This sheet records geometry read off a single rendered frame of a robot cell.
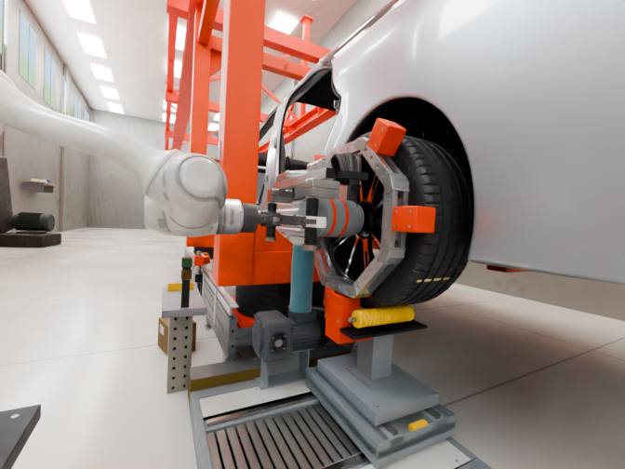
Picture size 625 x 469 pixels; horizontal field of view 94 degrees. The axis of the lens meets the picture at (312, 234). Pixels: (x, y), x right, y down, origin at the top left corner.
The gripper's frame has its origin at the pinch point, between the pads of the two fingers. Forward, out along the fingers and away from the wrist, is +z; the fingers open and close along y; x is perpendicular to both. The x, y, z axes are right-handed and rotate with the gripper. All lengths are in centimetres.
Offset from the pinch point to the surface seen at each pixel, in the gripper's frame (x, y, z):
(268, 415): -77, -32, 2
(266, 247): -13, -61, 7
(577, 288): -56, -80, 387
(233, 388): -75, -53, -7
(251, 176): 20, -60, -2
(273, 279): -29, -60, 12
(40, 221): -25, -791, -283
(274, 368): -71, -56, 13
